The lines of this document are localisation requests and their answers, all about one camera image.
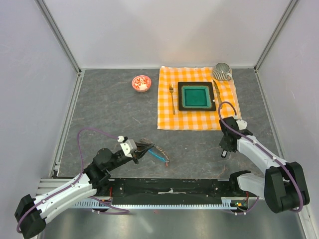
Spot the black key tag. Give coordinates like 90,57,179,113
221,150,228,158

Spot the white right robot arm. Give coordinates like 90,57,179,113
219,117,310,213

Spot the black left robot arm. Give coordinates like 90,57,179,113
14,139,154,239

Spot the gold knife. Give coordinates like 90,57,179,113
213,80,222,104

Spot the black teal square plate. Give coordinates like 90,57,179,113
177,82,216,112

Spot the red patterned bowl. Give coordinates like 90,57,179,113
132,75,152,92

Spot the striped ceramic mug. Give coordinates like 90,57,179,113
212,62,233,81

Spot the gold fork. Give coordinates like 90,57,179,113
169,83,175,115

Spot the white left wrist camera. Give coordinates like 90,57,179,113
117,135,137,158

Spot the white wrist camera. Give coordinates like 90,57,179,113
117,135,137,158
234,116,248,130

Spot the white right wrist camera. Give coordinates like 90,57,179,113
234,116,248,130

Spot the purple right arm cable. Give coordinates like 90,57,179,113
218,101,305,216

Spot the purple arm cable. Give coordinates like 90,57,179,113
16,127,130,234
218,101,305,216

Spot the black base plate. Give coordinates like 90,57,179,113
97,178,247,206

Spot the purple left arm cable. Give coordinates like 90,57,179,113
16,127,130,234

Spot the slotted cable duct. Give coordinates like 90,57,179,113
71,198,242,210

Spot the aluminium frame rail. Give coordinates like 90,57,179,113
35,0,82,75

